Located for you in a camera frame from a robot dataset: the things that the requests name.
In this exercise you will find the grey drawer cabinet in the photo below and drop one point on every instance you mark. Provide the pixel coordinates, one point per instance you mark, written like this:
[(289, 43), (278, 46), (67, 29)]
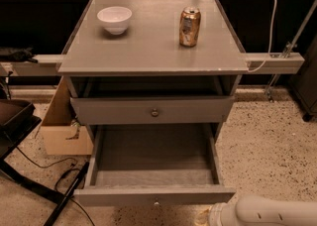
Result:
[(150, 47)]

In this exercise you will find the dark cabinet at right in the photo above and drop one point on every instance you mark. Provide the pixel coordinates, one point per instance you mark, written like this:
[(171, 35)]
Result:
[(304, 83)]

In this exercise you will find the black chair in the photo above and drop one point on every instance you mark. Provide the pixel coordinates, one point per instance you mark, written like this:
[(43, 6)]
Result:
[(17, 121)]

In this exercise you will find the black stand leg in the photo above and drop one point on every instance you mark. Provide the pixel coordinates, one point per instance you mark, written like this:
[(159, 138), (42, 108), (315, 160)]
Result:
[(66, 197)]

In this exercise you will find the grey top drawer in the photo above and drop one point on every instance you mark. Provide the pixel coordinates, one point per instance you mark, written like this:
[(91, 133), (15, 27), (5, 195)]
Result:
[(152, 110)]

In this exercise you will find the grey drawer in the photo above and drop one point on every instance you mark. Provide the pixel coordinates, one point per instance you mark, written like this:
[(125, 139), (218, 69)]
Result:
[(152, 110), (164, 164)]

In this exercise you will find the cardboard box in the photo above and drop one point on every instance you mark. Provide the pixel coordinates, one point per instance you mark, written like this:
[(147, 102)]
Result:
[(62, 132)]

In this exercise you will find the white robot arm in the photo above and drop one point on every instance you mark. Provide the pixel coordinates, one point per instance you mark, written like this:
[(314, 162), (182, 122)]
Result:
[(253, 210)]

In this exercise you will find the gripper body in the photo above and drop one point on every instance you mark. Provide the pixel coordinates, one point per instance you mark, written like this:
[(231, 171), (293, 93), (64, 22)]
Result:
[(218, 214)]

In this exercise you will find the black bag on rail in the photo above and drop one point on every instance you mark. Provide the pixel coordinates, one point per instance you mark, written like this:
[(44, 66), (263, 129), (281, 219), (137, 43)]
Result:
[(17, 55)]

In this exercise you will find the dented gold soda can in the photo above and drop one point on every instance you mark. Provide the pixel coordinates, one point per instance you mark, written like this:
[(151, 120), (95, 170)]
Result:
[(189, 26)]

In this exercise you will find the white ceramic bowl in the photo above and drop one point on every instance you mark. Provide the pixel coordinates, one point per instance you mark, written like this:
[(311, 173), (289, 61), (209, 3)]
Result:
[(115, 19)]

